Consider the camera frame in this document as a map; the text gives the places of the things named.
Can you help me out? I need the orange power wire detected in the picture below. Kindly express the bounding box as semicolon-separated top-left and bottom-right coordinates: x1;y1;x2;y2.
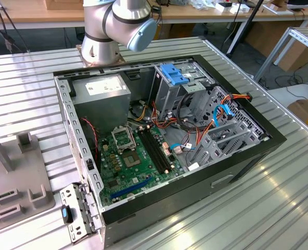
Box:
195;93;253;146

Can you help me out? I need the green motherboard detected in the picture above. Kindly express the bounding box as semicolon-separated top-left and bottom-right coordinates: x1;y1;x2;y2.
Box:
97;124;187;209

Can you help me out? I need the blue plastic drive latch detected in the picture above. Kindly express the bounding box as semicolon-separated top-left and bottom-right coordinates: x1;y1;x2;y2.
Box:
159;63;191;86

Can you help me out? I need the blue expansion slot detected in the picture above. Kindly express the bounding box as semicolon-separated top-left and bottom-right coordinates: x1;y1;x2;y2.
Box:
110;177;152;199

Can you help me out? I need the black open PC case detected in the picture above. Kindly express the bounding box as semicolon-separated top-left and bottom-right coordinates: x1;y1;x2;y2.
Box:
52;54;287;248

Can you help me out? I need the cardboard box with white label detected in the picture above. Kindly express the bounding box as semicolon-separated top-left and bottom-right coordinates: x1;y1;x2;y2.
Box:
286;98;308;136

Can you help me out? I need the black stand pole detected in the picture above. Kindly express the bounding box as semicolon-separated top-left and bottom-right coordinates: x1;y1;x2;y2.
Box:
226;0;264;55

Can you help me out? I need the black latch with blue stripe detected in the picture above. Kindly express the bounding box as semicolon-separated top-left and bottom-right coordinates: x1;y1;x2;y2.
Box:
60;204;73;224

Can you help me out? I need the thin light blue wire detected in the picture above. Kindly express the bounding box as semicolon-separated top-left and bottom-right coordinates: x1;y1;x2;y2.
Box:
169;144;196;152

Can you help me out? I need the large plain cardboard box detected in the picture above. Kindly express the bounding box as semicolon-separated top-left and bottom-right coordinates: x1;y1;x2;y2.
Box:
244;20;308;72

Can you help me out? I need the metal optical drive cage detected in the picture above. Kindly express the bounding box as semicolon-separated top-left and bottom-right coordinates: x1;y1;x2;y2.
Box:
151;62;217;120

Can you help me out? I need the orange yellow wire bundle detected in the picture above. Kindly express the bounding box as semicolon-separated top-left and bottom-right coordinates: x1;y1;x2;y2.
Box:
127;100;196;131

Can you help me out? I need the red and black fan wire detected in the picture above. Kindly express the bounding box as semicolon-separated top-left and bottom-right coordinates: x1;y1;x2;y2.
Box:
80;117;100;162

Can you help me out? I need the black RAM slot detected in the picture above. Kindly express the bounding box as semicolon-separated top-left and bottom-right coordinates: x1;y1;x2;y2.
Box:
139;130;166;175
150;127;174;169
146;128;171;171
142;129;169;173

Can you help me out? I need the white box with black top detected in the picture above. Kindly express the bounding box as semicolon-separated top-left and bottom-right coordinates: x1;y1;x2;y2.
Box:
215;2;233;13

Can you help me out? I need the CPU socket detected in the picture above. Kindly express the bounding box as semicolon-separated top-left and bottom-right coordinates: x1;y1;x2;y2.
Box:
119;150;143;170

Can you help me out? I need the wooden desk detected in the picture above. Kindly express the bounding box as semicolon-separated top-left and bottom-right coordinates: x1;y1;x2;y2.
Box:
156;0;308;55
0;0;87;31

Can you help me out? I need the metal socket cover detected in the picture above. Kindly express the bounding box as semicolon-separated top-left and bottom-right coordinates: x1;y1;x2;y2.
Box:
110;126;137;152

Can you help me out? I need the grey parts rack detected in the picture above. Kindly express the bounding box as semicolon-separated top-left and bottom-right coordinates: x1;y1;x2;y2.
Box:
0;122;56;230

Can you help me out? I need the hinged metal slot bracket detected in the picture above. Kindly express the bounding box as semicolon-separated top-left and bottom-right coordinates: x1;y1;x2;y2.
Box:
59;182;104;244

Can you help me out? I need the metal disk bay cage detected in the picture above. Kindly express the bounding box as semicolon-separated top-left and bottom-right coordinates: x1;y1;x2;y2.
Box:
187;85;270;170

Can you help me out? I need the grey power supply unit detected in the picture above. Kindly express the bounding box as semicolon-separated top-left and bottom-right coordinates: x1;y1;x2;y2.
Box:
69;74;132;131

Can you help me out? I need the blue flat data wire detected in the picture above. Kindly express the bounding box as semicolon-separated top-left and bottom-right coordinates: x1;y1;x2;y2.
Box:
213;104;234;128

